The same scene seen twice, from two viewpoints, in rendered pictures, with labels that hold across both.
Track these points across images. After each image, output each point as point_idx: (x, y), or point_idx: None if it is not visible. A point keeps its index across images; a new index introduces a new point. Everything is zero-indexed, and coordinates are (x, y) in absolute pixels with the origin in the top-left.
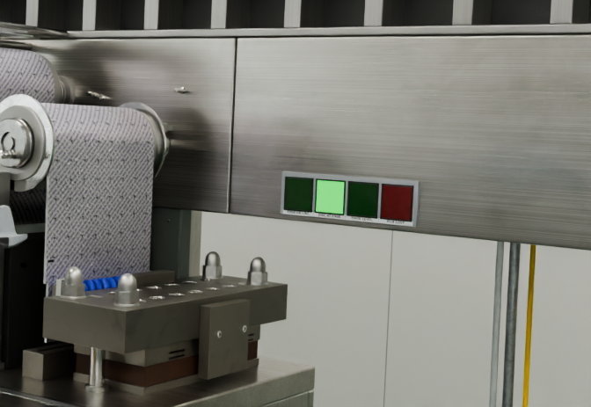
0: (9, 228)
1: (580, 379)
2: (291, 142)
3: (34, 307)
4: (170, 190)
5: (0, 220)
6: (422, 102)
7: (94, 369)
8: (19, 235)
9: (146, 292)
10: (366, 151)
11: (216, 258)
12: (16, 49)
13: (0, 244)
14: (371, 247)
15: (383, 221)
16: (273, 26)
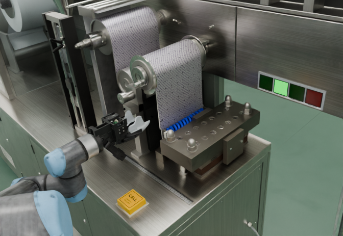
0: (141, 123)
1: None
2: (263, 59)
3: (158, 128)
4: (209, 66)
5: (137, 122)
6: (332, 55)
7: (181, 167)
8: (146, 123)
9: (200, 129)
10: (299, 71)
11: (229, 98)
12: (140, 8)
13: (138, 133)
14: None
15: (305, 103)
16: None
